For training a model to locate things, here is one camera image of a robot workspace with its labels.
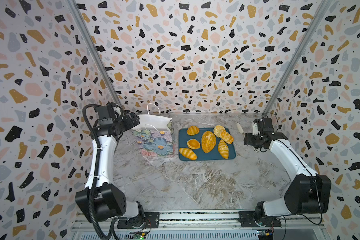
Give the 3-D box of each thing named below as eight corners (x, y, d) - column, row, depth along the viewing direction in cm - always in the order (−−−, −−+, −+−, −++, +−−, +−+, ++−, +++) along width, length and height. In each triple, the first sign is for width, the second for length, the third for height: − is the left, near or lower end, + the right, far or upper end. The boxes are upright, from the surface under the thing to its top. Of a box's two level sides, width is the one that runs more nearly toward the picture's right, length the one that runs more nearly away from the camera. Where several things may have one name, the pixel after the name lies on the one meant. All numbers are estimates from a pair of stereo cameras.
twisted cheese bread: (218, 140, 107) (219, 134, 102) (221, 135, 110) (223, 129, 104) (229, 147, 104) (232, 141, 98) (233, 141, 107) (235, 135, 101)
